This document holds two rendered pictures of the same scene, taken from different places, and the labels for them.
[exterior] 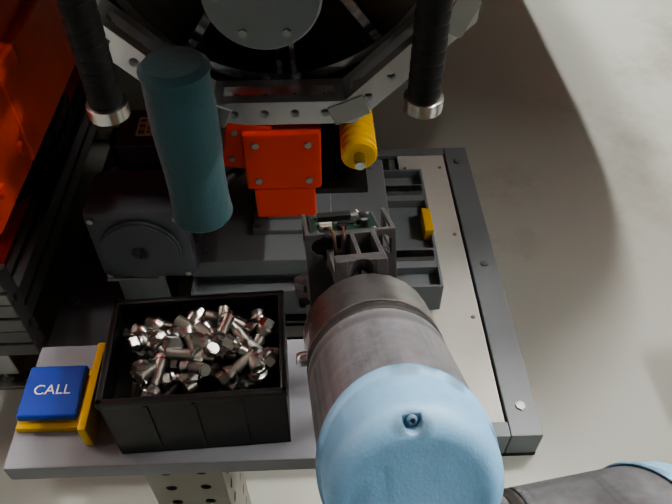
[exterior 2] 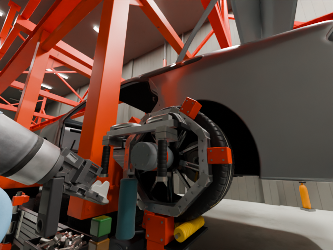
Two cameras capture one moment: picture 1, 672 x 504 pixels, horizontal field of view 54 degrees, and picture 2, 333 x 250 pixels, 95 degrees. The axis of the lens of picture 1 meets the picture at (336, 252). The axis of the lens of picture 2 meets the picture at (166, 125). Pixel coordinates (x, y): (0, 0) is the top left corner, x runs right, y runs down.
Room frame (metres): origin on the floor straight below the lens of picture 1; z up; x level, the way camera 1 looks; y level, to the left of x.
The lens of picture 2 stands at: (0.15, -0.45, 0.79)
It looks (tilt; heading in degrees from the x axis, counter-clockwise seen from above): 16 degrees up; 36
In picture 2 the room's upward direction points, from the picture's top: 1 degrees clockwise
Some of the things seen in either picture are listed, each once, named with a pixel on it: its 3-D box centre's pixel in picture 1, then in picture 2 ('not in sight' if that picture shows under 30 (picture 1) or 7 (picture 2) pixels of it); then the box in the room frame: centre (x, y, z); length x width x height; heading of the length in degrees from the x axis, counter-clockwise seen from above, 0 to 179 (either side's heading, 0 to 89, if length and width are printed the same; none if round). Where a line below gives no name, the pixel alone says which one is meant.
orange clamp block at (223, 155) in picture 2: not in sight; (219, 156); (0.85, -0.23, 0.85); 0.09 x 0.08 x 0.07; 92
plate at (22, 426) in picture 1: (58, 400); not in sight; (0.42, 0.34, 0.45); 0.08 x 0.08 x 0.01; 2
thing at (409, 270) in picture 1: (316, 237); not in sight; (1.01, 0.04, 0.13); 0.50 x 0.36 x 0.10; 92
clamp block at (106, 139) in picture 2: not in sight; (112, 141); (0.62, 0.25, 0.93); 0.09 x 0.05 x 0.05; 2
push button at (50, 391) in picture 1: (55, 394); not in sight; (0.42, 0.34, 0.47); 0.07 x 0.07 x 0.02; 2
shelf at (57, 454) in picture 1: (200, 403); not in sight; (0.42, 0.17, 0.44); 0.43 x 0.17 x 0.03; 92
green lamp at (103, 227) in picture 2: not in sight; (100, 225); (0.43, -0.03, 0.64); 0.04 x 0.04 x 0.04; 2
